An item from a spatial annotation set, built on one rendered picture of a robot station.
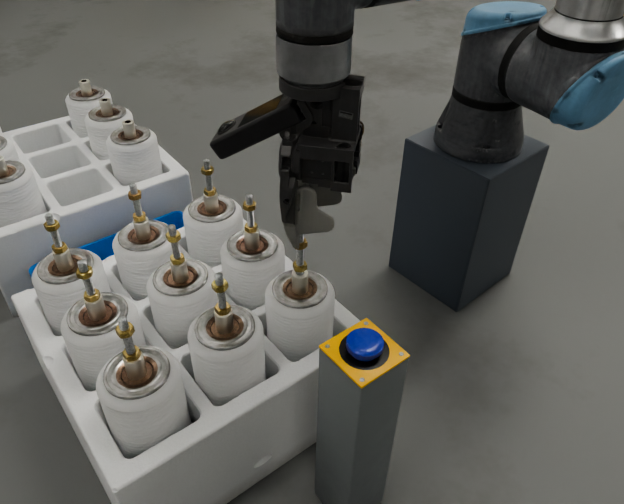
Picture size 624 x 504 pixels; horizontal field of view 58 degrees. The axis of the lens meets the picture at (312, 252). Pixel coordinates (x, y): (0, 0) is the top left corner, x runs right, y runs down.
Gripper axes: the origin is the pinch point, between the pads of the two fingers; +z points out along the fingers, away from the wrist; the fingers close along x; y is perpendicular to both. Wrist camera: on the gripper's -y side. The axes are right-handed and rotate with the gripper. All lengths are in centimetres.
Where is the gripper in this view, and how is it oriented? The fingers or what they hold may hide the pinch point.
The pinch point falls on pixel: (294, 228)
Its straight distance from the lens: 71.1
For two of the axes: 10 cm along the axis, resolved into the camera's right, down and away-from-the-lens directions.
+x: 2.0, -6.2, 7.6
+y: 9.8, 1.4, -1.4
